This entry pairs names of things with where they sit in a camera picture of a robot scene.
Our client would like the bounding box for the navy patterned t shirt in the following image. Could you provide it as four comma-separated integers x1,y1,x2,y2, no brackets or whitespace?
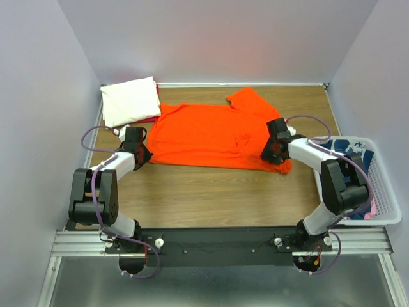
319,137,375,221

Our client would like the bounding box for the orange t shirt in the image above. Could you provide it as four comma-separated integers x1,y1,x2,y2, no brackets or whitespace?
147,88,292,174

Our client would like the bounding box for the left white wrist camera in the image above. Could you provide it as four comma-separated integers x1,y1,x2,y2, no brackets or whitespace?
112,125,129,142

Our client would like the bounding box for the white plastic basket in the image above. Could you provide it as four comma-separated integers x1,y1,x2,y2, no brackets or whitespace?
311,136,403,228

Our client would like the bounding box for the folded red t shirt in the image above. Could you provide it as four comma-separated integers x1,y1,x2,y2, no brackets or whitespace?
133,81,161,123

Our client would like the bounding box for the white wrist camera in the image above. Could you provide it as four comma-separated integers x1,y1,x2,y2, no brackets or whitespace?
112,125,129,142
287,125,297,136

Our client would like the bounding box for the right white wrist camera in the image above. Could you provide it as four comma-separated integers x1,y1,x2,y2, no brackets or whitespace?
287,125,297,136

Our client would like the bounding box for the pink t shirt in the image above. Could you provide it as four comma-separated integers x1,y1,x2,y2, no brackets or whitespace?
344,199,376,220

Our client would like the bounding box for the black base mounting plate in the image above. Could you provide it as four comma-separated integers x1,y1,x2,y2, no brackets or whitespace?
105,226,332,276

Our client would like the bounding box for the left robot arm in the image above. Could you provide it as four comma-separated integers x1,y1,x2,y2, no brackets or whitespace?
68,125,153,253

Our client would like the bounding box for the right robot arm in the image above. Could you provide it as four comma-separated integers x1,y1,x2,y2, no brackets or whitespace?
261,118,373,251

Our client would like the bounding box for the folded white t shirt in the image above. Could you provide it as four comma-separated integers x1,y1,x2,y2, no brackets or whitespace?
100,77,161,127

